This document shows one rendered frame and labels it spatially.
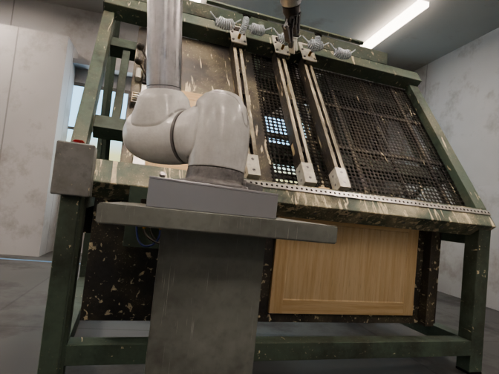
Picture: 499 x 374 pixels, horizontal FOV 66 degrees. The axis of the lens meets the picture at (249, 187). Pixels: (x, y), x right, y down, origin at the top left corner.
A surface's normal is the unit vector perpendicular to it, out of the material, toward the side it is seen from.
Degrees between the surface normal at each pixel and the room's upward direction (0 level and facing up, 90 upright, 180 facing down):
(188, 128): 87
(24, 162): 90
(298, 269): 90
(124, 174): 55
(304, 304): 90
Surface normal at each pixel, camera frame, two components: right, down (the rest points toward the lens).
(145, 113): -0.44, -0.02
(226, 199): 0.22, -0.04
